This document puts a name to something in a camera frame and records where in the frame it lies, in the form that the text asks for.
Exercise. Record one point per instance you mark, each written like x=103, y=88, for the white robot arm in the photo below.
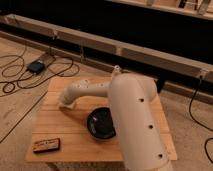
x=129, y=98

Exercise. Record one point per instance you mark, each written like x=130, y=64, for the clear plastic bottle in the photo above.
x=116, y=70

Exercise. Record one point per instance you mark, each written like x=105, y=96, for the black bowl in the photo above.
x=100, y=124

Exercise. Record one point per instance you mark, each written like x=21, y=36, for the wooden table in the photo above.
x=69, y=124

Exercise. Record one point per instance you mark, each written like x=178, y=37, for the blue power adapter box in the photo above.
x=36, y=67

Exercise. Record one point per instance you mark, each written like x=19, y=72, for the long wooden beam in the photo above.
x=148, y=56

